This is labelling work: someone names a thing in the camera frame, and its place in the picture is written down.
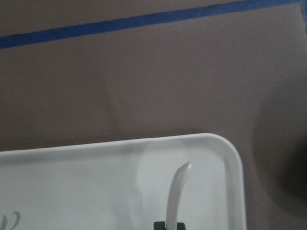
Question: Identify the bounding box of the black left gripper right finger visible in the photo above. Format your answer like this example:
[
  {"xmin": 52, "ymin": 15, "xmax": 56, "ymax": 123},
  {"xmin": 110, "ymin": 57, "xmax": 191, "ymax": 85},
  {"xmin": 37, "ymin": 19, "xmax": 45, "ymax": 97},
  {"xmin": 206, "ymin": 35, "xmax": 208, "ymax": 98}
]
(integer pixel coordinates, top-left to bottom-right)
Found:
[{"xmin": 176, "ymin": 222, "xmax": 186, "ymax": 230}]

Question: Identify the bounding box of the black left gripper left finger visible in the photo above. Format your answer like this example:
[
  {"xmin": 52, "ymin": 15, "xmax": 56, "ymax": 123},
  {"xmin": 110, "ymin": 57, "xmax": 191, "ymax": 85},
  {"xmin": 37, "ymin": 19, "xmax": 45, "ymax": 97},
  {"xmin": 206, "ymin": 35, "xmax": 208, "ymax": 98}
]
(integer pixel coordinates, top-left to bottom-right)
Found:
[{"xmin": 153, "ymin": 221, "xmax": 165, "ymax": 230}]

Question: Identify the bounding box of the white bear tray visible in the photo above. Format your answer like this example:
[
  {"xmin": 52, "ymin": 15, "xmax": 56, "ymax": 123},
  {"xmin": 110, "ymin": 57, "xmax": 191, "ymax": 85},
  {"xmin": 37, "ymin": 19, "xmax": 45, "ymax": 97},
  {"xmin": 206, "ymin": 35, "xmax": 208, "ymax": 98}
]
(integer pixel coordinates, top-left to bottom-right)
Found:
[{"xmin": 0, "ymin": 133, "xmax": 246, "ymax": 230}]

